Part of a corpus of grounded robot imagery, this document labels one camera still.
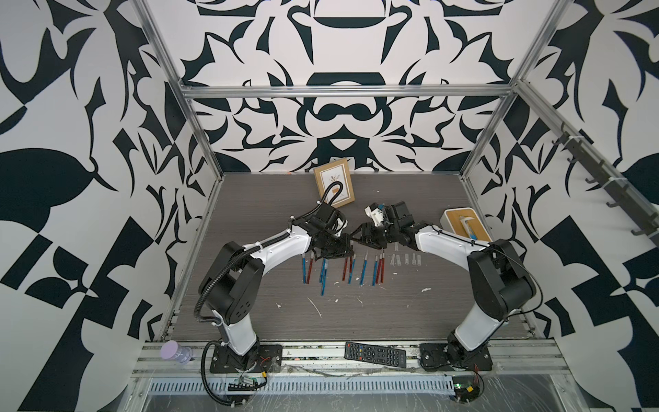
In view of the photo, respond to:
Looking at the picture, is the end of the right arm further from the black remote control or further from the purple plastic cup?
the purple plastic cup

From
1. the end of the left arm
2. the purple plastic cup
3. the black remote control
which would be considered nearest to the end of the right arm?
the end of the left arm

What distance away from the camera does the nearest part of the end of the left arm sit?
668mm

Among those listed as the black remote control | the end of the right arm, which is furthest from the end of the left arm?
the black remote control

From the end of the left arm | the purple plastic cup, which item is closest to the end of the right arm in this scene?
the end of the left arm

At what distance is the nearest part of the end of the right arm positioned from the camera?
71 cm
